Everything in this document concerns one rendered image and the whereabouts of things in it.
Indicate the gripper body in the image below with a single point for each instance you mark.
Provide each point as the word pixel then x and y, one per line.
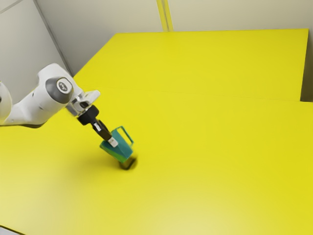
pixel 87 116

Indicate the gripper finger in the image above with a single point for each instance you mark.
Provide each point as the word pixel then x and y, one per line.
pixel 105 134

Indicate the teal faceted mug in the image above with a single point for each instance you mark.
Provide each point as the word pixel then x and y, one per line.
pixel 121 149

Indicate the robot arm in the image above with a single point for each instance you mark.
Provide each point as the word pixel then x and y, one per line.
pixel 36 102

